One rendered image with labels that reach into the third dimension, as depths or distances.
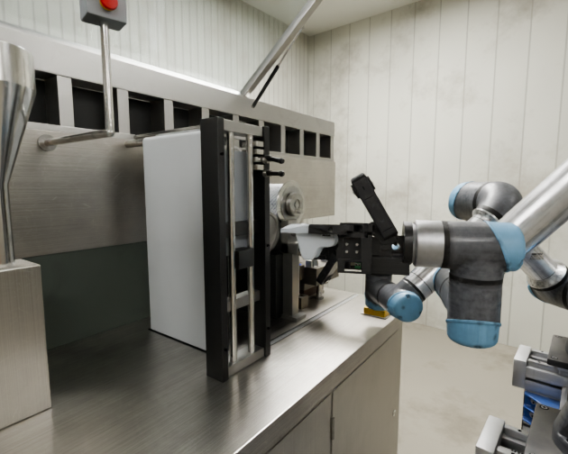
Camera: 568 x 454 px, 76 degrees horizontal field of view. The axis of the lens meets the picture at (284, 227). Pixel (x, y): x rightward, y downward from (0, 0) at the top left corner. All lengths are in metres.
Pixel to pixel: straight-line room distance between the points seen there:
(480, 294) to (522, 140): 2.85
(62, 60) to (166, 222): 0.46
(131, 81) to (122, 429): 0.88
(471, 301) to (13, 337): 0.74
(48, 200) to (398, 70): 3.28
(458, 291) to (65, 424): 0.69
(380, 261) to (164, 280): 0.62
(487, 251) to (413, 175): 3.02
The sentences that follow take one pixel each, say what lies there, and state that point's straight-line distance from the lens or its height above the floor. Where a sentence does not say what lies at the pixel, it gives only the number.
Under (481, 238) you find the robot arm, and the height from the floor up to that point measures 1.23.
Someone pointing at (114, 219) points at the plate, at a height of 1.21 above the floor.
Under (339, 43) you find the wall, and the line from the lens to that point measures 4.22.
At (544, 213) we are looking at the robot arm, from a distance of 0.75.
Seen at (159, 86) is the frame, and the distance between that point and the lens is 1.25.
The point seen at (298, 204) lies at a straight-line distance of 1.14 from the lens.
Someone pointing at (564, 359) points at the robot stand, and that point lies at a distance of 1.35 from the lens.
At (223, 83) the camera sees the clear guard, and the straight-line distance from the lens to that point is 1.45.
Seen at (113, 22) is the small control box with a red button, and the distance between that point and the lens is 0.84.
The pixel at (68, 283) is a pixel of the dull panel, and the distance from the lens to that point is 1.09.
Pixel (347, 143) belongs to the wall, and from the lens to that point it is 3.92.
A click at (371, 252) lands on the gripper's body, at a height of 1.20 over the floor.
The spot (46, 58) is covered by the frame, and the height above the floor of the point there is 1.61.
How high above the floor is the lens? 1.31
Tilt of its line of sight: 7 degrees down
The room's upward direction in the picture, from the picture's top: straight up
